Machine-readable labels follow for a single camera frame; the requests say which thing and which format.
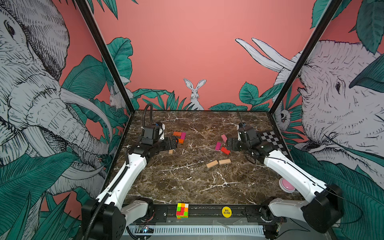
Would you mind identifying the pink block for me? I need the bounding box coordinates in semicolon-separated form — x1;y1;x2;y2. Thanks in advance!
221;135;228;144

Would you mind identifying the magenta block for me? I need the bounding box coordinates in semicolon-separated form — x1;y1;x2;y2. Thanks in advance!
180;132;186;140
215;142;222;151

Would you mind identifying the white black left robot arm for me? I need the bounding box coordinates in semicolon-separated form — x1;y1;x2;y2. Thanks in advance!
81;104;179;240

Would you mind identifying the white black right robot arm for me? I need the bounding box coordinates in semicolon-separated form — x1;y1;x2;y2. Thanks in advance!
227;122;344;234

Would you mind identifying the red block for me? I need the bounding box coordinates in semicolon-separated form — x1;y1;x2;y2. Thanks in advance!
221;147;231;155

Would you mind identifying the black white checkerboard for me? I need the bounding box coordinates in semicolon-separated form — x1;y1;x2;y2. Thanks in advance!
259;131;291;159

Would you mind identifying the pink round button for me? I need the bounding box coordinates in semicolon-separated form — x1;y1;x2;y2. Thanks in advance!
279;178;296;193

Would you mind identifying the yellow big blind chip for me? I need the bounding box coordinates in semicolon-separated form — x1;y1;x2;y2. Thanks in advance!
222;206;232;218

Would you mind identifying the colourful puzzle cube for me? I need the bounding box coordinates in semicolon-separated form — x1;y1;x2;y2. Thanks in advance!
176;203;189;219

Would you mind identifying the white ventilation grille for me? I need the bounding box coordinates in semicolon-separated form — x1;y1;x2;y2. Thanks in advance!
128;225;265;237

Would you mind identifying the small circuit board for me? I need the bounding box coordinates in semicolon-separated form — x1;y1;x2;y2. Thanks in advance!
136;226;154;234

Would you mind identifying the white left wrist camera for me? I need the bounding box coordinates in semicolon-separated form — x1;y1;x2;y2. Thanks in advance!
155;122;166;140

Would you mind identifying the black front rail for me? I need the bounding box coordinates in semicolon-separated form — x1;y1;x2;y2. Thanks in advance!
131;203;271;224

